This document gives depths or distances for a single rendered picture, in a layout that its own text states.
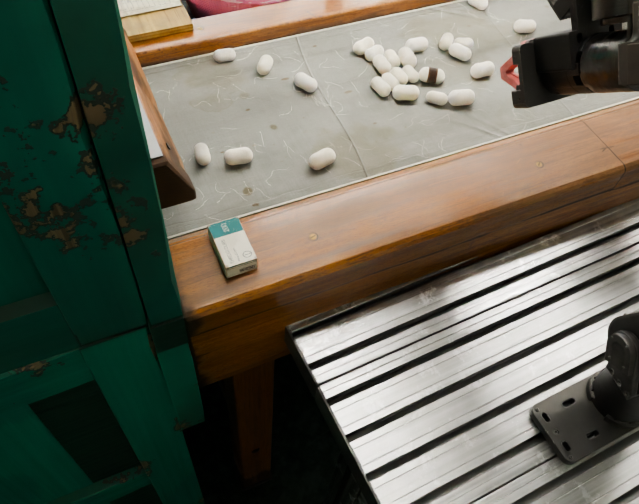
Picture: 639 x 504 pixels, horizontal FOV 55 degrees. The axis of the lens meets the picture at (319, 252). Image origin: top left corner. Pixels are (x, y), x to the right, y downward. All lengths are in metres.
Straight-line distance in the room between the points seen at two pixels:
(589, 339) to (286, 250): 0.39
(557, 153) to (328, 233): 0.33
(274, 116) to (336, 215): 0.20
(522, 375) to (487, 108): 0.38
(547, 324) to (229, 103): 0.50
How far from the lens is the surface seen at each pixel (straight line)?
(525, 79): 0.70
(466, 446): 0.71
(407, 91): 0.89
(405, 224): 0.72
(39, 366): 0.56
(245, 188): 0.76
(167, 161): 0.64
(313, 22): 0.99
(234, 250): 0.65
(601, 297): 0.87
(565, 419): 0.75
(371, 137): 0.84
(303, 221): 0.70
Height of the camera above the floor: 1.32
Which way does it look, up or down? 55 degrees down
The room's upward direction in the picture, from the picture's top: 7 degrees clockwise
